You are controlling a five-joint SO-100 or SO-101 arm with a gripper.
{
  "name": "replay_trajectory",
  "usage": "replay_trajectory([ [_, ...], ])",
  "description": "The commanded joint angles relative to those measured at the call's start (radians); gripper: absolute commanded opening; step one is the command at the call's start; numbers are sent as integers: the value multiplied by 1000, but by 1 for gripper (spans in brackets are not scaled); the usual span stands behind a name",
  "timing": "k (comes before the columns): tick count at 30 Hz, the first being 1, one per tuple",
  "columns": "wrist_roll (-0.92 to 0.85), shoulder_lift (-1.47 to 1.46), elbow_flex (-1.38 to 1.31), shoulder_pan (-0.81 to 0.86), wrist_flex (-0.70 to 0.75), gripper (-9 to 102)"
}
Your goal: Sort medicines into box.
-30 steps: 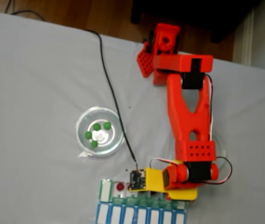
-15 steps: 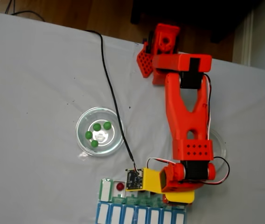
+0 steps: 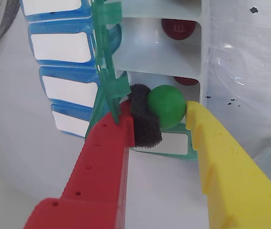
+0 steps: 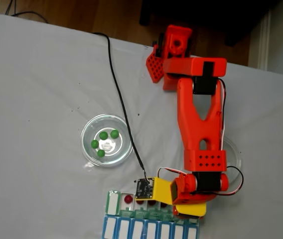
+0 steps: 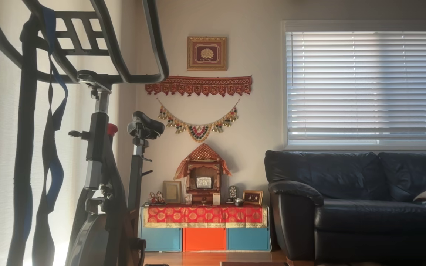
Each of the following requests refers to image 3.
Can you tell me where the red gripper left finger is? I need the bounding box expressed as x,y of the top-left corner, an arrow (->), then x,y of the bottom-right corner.
25,83 -> 163,229

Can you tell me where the weekly pill organizer box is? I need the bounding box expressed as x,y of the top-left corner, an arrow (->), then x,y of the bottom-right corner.
20,0 -> 210,163

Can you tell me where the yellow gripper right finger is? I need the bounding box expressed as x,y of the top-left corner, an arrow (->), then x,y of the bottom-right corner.
185,101 -> 271,229

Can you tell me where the green round candy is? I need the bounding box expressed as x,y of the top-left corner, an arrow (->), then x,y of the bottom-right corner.
147,84 -> 188,130

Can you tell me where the red candy with m print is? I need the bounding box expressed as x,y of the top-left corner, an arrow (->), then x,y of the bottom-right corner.
161,19 -> 197,41

